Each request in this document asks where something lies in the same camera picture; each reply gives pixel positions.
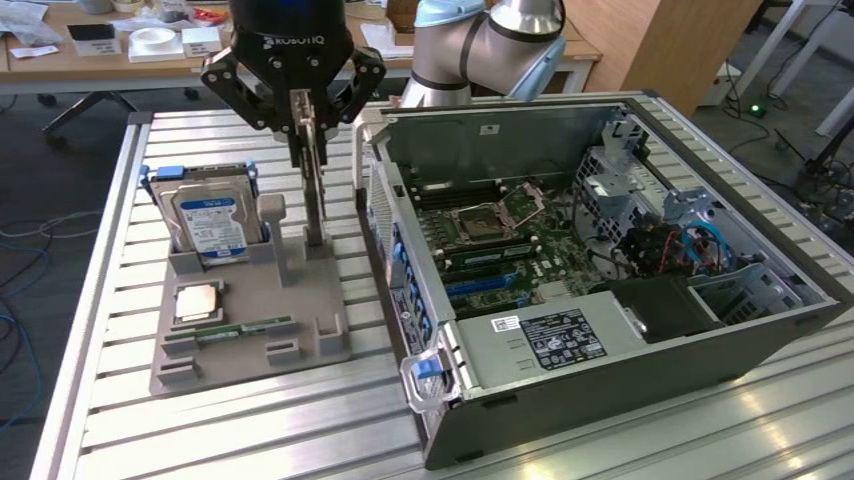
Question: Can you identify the low grey metal disk bay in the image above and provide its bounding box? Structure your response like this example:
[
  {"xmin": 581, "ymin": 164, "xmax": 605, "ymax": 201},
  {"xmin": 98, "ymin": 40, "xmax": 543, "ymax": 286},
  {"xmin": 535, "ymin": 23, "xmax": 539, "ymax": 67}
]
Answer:
[{"xmin": 686, "ymin": 262, "xmax": 808, "ymax": 327}]

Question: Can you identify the black chair base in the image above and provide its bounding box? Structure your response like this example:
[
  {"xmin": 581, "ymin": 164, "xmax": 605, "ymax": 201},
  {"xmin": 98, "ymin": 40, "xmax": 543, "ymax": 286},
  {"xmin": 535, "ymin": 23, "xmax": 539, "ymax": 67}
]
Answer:
[{"xmin": 40, "ymin": 91, "xmax": 140, "ymax": 149}]

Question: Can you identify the white paper stack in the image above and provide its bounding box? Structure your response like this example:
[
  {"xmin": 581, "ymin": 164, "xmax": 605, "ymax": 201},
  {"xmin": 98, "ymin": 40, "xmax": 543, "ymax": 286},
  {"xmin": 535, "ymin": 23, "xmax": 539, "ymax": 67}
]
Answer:
[{"xmin": 359, "ymin": 22, "xmax": 417, "ymax": 61}]

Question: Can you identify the grey power supply unit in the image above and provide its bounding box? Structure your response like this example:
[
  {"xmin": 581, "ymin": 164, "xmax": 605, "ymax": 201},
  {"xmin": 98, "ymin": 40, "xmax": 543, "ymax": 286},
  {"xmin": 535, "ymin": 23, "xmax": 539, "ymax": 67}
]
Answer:
[{"xmin": 439, "ymin": 291, "xmax": 654, "ymax": 392}]

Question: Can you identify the green loose RAM stick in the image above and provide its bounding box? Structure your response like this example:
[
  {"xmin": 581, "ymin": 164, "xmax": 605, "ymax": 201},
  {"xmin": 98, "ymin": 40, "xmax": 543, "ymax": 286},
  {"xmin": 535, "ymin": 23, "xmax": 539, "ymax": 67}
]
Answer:
[{"xmin": 163, "ymin": 314, "xmax": 297, "ymax": 347}]

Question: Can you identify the flat white box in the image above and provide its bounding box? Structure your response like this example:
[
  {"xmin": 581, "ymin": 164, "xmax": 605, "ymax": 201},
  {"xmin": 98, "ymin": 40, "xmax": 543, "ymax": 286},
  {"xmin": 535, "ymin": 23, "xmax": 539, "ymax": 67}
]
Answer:
[{"xmin": 127, "ymin": 33, "xmax": 187, "ymax": 64}]

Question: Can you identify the white table frame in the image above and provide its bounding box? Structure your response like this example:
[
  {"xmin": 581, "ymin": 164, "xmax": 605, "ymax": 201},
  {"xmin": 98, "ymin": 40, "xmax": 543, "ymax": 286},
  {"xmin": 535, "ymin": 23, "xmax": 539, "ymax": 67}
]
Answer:
[{"xmin": 724, "ymin": 0, "xmax": 854, "ymax": 139}]

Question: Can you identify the brown cardboard box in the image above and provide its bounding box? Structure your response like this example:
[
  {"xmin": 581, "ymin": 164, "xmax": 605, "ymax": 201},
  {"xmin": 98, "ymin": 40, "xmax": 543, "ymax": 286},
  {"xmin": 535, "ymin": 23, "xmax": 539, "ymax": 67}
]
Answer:
[{"xmin": 387, "ymin": 0, "xmax": 421, "ymax": 34}]

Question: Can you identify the silver chipset heatsink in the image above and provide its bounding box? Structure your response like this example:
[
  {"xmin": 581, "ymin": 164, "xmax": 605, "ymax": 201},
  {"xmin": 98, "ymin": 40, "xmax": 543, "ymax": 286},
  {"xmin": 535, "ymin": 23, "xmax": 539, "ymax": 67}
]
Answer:
[{"xmin": 533, "ymin": 281, "xmax": 577, "ymax": 302}]

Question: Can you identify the black tripod stand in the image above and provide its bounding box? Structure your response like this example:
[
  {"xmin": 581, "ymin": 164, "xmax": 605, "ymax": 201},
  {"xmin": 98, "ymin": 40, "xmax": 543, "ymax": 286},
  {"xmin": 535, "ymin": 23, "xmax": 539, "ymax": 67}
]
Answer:
[{"xmin": 777, "ymin": 113, "xmax": 854, "ymax": 224}]

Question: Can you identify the black plastic fan shroud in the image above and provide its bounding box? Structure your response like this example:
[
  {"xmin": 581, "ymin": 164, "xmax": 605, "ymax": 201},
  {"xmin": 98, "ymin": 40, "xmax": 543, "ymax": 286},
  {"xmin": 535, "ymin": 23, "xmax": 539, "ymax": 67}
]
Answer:
[{"xmin": 604, "ymin": 277, "xmax": 728, "ymax": 345}]

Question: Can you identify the green Dell motherboard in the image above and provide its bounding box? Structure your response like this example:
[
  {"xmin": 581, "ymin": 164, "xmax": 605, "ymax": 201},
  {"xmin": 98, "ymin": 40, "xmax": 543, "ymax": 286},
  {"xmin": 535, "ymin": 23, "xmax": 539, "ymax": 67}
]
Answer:
[{"xmin": 399, "ymin": 172, "xmax": 613, "ymax": 321}]

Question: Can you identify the CPU socket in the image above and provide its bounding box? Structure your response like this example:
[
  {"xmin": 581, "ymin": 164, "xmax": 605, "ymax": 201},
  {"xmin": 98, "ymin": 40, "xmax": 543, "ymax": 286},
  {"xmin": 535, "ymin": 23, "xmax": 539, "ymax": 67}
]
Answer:
[{"xmin": 453, "ymin": 203, "xmax": 510, "ymax": 247}]

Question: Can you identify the Nvidia graphics card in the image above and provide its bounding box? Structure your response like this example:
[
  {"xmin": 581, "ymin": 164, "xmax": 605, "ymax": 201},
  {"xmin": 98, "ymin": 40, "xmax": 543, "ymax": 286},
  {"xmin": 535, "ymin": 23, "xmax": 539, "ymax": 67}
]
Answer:
[{"xmin": 290, "ymin": 88, "xmax": 330, "ymax": 246}]

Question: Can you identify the dark grey bundle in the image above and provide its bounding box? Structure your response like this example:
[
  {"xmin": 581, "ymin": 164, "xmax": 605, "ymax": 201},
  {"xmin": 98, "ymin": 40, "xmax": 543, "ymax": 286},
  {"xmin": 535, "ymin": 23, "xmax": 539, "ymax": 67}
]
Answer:
[{"xmin": 156, "ymin": 0, "xmax": 194, "ymax": 24}]

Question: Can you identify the white floor cable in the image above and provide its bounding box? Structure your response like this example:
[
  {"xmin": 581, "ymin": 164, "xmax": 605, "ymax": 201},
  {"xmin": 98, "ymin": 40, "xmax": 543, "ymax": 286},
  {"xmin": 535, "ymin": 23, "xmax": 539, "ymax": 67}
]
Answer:
[{"xmin": 0, "ymin": 208, "xmax": 103, "ymax": 240}]

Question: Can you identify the grey parts rack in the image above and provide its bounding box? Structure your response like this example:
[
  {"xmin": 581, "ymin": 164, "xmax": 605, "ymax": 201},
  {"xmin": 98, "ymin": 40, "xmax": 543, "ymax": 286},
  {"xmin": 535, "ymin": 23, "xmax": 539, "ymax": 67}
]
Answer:
[{"xmin": 147, "ymin": 192, "xmax": 354, "ymax": 400}]

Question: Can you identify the blue case latch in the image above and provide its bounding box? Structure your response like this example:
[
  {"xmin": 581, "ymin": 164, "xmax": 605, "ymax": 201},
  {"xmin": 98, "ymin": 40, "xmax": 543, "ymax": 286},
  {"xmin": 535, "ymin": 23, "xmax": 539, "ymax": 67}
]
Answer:
[{"xmin": 411, "ymin": 349, "xmax": 445, "ymax": 385}]

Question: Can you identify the silver CPU chip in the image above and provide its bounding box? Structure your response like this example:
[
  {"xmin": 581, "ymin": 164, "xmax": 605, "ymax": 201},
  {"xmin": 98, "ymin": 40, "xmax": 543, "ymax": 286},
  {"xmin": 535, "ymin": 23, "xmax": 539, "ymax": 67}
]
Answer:
[{"xmin": 173, "ymin": 284, "xmax": 222, "ymax": 322}]

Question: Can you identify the small white labelled box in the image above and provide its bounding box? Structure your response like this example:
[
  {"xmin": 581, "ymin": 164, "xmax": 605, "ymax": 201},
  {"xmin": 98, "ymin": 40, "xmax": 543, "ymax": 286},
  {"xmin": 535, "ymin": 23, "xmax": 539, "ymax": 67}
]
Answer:
[{"xmin": 181, "ymin": 27, "xmax": 226, "ymax": 59}]

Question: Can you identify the hard disk with blue label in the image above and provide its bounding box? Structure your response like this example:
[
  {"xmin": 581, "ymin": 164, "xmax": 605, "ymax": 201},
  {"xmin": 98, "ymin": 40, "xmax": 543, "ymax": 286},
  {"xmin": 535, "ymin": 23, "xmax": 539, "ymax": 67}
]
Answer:
[{"xmin": 138, "ymin": 159, "xmax": 263, "ymax": 267}]

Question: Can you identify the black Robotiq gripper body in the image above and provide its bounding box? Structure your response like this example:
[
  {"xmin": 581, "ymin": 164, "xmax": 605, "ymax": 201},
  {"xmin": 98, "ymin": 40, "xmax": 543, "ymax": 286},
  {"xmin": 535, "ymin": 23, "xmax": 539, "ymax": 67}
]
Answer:
[{"xmin": 229, "ymin": 0, "xmax": 357, "ymax": 99}]

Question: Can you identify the black topped white box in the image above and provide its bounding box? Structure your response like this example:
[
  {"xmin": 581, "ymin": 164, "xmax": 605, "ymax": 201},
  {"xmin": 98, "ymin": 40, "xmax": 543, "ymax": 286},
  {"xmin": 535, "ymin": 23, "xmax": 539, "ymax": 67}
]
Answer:
[{"xmin": 66, "ymin": 23, "xmax": 124, "ymax": 58}]

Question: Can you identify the blue floor cable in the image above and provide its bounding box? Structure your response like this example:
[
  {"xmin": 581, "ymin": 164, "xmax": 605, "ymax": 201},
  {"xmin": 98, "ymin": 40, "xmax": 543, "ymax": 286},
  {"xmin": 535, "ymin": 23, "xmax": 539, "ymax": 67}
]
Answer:
[{"xmin": 0, "ymin": 239, "xmax": 54, "ymax": 431}]

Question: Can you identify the blue wire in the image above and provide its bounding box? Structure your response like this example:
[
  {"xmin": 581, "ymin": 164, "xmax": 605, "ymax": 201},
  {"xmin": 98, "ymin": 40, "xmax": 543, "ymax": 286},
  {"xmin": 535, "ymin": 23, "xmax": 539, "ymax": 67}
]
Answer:
[{"xmin": 684, "ymin": 220, "xmax": 737, "ymax": 276}]

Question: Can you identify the long wooden desk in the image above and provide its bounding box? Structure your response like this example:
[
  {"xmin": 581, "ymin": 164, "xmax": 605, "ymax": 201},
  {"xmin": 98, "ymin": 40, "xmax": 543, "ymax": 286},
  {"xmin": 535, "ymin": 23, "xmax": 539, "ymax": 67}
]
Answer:
[{"xmin": 0, "ymin": 0, "xmax": 606, "ymax": 109}]

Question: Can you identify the wooden cabinet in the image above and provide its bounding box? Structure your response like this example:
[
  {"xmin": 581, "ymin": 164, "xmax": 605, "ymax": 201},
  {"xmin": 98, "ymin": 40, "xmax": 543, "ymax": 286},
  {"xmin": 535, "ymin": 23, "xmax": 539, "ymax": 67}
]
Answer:
[{"xmin": 563, "ymin": 0, "xmax": 768, "ymax": 117}]

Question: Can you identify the open dark grey PC case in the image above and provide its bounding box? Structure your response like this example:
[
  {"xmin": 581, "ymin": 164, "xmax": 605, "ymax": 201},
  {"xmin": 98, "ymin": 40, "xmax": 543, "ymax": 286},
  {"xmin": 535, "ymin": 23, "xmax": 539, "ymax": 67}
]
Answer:
[{"xmin": 351, "ymin": 97, "xmax": 844, "ymax": 471}]

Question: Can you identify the crumpled plastic bag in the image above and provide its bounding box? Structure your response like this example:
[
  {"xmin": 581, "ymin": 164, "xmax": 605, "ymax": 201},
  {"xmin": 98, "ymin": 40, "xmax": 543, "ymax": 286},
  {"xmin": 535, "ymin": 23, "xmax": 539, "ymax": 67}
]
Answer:
[{"xmin": 0, "ymin": 2, "xmax": 63, "ymax": 46}]

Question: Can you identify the white box with red button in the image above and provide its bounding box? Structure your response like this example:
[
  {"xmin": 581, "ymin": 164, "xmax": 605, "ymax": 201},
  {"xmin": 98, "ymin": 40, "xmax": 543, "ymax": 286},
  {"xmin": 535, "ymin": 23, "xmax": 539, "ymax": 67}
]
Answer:
[{"xmin": 710, "ymin": 62, "xmax": 744, "ymax": 107}]

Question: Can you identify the tall grey metal drive cage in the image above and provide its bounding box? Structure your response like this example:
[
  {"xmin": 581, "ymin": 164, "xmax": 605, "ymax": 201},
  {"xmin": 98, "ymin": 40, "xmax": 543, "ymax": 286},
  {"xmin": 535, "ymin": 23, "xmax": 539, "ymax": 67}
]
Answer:
[{"xmin": 571, "ymin": 115, "xmax": 720, "ymax": 236}]

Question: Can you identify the red plastic object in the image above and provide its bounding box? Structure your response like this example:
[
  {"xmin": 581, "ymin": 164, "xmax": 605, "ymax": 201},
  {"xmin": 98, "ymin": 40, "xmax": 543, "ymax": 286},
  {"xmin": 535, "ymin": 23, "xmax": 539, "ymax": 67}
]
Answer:
[{"xmin": 190, "ymin": 5, "xmax": 227, "ymax": 27}]

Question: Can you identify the blue expansion slot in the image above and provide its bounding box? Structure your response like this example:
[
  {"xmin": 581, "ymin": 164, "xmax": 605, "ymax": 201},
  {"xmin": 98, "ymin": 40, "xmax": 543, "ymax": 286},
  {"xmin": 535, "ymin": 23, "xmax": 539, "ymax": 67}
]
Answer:
[{"xmin": 445, "ymin": 276, "xmax": 519, "ymax": 298}]

